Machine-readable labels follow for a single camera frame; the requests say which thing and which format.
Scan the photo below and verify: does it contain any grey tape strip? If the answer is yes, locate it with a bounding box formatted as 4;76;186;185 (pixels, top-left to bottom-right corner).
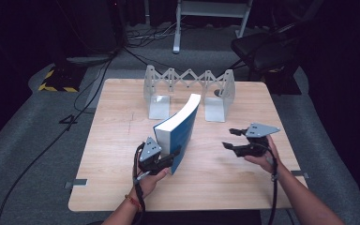
290;170;310;180
64;178;89;190

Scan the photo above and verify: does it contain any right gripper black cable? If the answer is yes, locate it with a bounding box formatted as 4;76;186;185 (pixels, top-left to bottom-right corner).
258;142;279;225

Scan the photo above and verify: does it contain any person's left hand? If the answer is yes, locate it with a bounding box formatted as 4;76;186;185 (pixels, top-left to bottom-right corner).
130;167;170;202

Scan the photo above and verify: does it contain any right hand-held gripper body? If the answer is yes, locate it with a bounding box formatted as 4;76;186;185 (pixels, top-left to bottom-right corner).
235;122;281;158

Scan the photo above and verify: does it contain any yellow black striped base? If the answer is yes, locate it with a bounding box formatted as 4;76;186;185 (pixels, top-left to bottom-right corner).
37;65;83;94

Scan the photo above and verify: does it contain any red bracelet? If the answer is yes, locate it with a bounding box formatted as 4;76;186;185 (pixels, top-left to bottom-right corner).
124;193;143;211

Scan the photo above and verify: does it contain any black chair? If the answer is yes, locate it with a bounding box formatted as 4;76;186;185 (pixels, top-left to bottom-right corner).
230;21;303;83

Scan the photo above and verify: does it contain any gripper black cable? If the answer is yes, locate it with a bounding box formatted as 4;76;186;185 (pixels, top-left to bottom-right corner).
132;142;147;225
258;142;279;225

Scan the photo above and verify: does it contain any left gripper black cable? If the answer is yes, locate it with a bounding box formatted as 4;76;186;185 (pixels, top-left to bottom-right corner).
132;142;147;225

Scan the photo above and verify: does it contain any blue book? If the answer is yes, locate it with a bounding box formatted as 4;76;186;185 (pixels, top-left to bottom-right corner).
152;93;202;175

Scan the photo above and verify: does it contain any person's right hand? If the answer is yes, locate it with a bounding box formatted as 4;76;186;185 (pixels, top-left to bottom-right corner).
244;135;282;174

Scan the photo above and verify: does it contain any black equipment stand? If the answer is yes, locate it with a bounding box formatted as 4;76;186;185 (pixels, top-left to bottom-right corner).
52;0;129;65

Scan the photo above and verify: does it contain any long black floor cable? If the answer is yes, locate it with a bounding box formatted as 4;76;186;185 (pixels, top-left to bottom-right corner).
0;55;117;225

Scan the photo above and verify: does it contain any white metal stand frame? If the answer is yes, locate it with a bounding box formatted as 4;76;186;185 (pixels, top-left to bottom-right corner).
172;0;255;54

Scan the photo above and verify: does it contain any white expandable book stand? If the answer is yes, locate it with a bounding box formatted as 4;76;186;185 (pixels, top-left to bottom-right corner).
142;64;236;123

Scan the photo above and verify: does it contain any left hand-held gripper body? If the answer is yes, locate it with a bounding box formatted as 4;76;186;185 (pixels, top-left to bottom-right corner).
137;136;173;176

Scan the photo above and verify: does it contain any bundle of floor cables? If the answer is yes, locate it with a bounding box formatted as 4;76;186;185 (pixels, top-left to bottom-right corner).
125;21;183;50

